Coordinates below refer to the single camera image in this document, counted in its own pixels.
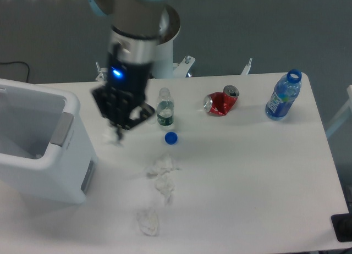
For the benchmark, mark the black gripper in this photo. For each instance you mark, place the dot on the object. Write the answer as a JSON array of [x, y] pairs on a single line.
[[121, 99]]

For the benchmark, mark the small white paper ball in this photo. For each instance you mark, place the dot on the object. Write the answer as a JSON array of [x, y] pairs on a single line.
[[110, 140]]

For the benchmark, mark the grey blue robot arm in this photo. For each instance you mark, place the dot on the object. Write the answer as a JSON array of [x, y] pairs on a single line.
[[131, 54]]

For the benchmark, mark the upper crumpled white paper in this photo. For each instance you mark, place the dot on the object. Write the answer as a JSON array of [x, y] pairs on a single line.
[[164, 164]]

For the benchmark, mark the crumpled white paper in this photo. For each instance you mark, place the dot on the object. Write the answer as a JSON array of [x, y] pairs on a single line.
[[164, 164], [148, 221], [165, 186]]

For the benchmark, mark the middle crumpled white paper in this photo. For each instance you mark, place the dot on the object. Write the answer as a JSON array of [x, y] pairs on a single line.
[[165, 186]]

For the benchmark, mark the white trash bin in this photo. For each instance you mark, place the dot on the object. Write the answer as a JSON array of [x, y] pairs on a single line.
[[45, 148]]

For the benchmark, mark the lower crumpled white paper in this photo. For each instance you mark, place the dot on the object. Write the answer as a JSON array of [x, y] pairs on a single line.
[[148, 221]]

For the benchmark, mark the white bottle cap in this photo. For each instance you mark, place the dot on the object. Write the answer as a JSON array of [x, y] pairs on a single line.
[[151, 120]]

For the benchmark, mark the clear green-label plastic bottle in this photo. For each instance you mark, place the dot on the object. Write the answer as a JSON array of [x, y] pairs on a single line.
[[165, 108]]

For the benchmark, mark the blue bottle cap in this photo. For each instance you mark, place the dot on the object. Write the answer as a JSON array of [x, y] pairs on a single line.
[[171, 138]]

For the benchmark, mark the crushed red soda can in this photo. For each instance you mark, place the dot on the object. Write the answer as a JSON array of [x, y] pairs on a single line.
[[220, 103]]

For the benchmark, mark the blue plastic bottle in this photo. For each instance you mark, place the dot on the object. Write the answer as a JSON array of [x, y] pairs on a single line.
[[284, 94]]

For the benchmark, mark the black device at edge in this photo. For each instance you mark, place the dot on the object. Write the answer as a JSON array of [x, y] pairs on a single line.
[[342, 226]]

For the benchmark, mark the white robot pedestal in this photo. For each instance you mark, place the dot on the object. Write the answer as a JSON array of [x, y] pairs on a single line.
[[164, 67]]

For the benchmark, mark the white frame at right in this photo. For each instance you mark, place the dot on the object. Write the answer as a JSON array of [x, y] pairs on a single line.
[[342, 115]]

